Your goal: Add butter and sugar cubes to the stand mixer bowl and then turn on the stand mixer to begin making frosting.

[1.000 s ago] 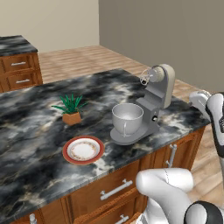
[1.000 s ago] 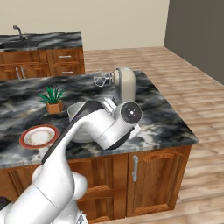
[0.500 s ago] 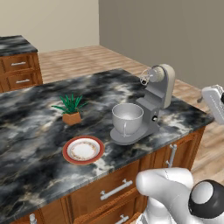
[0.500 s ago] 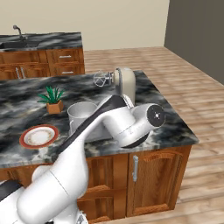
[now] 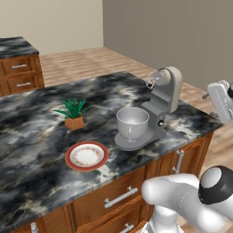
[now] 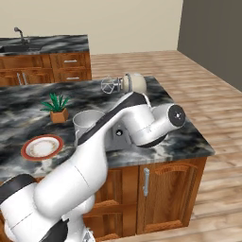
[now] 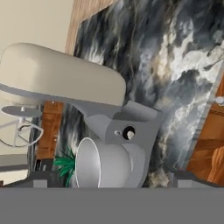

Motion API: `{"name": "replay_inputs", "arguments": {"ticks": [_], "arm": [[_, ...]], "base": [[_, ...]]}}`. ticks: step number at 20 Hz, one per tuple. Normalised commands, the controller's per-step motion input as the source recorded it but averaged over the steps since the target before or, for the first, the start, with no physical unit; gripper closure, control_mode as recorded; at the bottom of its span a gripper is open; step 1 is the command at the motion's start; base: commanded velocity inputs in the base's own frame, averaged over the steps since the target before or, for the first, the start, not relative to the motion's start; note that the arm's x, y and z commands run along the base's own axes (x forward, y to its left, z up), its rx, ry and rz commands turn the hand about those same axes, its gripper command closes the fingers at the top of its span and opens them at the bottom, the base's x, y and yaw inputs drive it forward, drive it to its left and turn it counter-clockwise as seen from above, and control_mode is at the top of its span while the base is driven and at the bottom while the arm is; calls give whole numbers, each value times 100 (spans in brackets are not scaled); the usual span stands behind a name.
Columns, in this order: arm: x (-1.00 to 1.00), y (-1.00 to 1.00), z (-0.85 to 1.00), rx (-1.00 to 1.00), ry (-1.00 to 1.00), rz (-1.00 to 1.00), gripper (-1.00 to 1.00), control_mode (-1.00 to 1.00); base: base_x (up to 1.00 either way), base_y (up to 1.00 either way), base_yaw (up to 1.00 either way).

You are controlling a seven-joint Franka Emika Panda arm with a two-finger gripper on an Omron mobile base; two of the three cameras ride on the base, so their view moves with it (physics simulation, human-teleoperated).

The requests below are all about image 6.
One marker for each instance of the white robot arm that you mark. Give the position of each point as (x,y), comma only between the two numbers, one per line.
(78,176)

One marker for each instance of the silver mixer bowl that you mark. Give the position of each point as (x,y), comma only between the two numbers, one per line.
(84,121)

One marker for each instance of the green plant in brown pot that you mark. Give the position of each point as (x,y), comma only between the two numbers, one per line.
(58,111)

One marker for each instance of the brown wooden cupboard door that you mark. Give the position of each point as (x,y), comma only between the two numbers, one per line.
(171,195)
(121,195)

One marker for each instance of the brown wooden cupboard run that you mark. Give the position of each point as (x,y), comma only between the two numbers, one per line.
(66,66)

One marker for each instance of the red rimmed white plate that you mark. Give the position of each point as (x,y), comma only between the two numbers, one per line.
(42,147)

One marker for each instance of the dark sink basin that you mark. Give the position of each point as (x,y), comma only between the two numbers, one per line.
(19,48)

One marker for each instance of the grey sink tap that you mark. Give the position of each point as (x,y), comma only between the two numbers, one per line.
(21,36)

